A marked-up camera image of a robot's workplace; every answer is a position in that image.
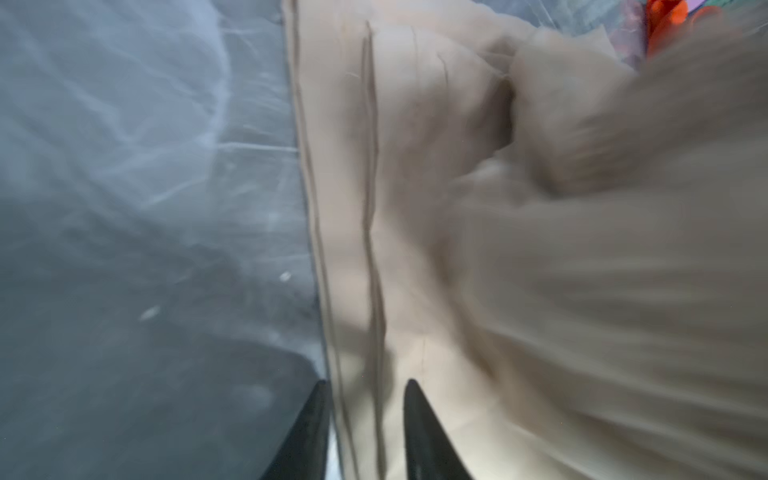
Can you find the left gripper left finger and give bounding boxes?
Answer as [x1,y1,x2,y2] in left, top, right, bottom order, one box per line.
[261,380,332,480]

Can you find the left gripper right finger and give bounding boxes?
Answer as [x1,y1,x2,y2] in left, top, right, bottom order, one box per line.
[403,379,472,480]

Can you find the beige shorts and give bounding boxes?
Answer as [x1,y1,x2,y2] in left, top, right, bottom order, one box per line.
[283,1,767,479]

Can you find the orange shorts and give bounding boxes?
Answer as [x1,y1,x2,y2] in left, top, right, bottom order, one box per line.
[644,0,722,58]

